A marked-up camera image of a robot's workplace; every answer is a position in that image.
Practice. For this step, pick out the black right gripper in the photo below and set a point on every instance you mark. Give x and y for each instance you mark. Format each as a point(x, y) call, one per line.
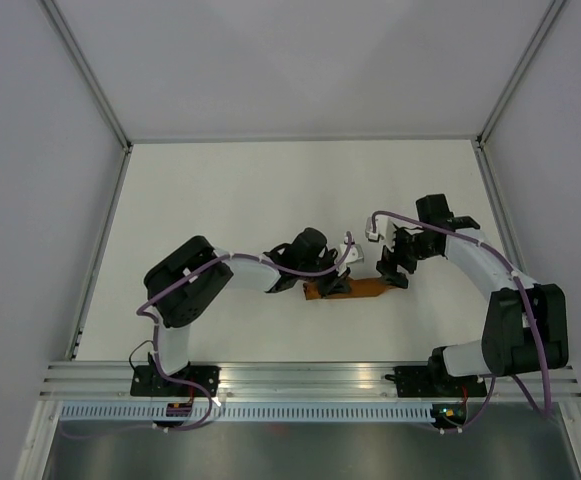
point(389, 272)

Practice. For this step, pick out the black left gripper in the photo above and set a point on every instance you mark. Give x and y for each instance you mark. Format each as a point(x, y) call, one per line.
point(336, 285)

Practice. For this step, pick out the brown cloth napkin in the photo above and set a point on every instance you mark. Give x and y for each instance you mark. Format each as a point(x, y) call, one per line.
point(361, 288)

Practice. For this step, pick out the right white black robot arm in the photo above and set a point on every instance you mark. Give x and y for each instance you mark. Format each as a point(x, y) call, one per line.
point(467, 247)

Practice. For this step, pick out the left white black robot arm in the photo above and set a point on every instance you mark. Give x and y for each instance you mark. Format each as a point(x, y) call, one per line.
point(181, 287)

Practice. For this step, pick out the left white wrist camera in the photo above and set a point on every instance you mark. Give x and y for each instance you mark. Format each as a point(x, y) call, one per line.
point(349, 253)

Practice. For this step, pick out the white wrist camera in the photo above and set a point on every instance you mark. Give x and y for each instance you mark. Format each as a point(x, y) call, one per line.
point(379, 229)
point(349, 253)

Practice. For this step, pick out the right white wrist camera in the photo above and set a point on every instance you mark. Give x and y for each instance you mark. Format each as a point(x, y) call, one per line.
point(379, 229)

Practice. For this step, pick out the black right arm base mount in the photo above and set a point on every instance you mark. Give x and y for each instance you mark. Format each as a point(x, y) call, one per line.
point(413, 381)

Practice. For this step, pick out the right aluminium side rail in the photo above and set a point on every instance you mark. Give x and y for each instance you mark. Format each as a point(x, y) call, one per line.
point(510, 225)

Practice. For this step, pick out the aluminium side rail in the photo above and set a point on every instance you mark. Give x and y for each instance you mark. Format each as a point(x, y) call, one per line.
point(92, 272)
point(510, 225)

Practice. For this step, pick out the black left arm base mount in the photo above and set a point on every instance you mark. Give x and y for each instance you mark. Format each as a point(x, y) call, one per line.
point(147, 382)

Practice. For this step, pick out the left aluminium side rail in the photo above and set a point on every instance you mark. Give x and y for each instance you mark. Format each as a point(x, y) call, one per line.
point(92, 272)

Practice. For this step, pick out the aluminium front frame rail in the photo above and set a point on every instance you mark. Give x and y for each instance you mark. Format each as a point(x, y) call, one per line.
point(242, 382)

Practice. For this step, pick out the white slotted cable duct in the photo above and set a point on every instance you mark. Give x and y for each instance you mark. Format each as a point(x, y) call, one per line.
point(306, 412)

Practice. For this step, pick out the right aluminium corner post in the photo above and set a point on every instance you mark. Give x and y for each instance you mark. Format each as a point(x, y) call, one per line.
point(537, 40)

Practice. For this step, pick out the aluminium corner post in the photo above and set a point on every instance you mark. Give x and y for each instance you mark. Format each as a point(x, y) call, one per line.
point(70, 43)
point(537, 40)

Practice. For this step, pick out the left aluminium corner post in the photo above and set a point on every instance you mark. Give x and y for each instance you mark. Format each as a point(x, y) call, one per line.
point(70, 43)

